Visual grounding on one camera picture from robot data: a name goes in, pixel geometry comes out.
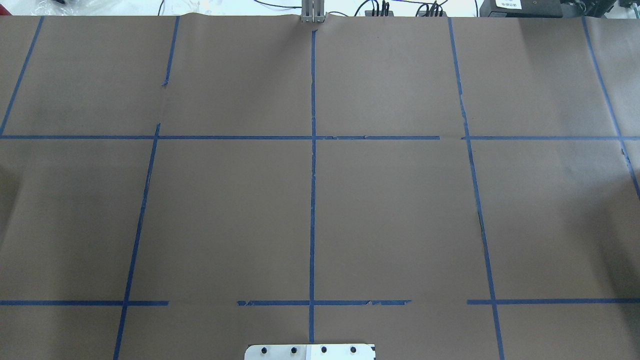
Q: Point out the black computer box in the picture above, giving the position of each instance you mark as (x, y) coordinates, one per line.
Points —
(520, 9)

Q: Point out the aluminium frame post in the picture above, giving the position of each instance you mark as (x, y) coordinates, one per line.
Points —
(313, 11)

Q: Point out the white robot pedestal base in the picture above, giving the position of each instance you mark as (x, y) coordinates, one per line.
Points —
(340, 351)

